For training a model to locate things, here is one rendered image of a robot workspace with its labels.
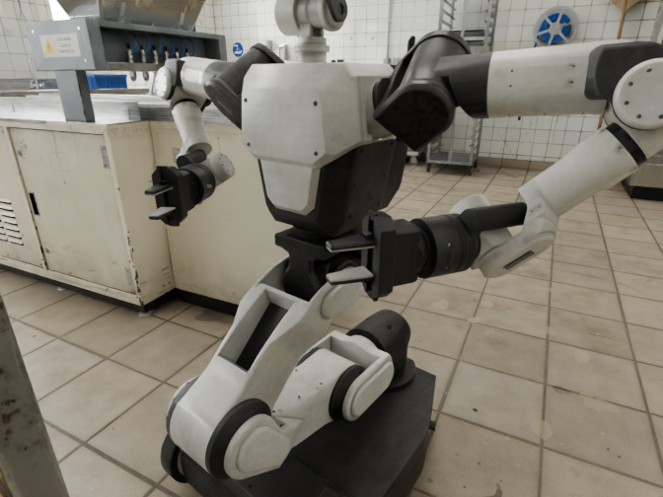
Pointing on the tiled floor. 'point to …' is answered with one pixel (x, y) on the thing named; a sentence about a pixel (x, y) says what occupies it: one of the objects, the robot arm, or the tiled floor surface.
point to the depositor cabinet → (83, 209)
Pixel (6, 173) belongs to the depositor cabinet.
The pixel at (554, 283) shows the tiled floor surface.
